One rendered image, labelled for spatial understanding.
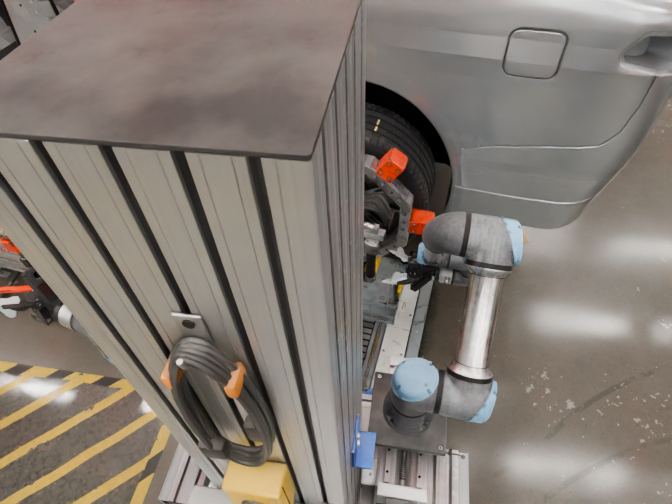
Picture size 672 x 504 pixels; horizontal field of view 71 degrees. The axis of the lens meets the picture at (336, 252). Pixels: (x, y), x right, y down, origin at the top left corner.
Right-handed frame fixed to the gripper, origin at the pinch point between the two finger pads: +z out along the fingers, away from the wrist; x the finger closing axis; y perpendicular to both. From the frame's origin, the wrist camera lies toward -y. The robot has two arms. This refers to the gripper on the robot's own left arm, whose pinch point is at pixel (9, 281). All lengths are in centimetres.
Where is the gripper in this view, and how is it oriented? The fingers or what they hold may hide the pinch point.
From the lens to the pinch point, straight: 150.0
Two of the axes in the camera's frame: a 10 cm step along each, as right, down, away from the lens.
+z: -9.1, -2.8, 2.9
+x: 4.1, -6.1, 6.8
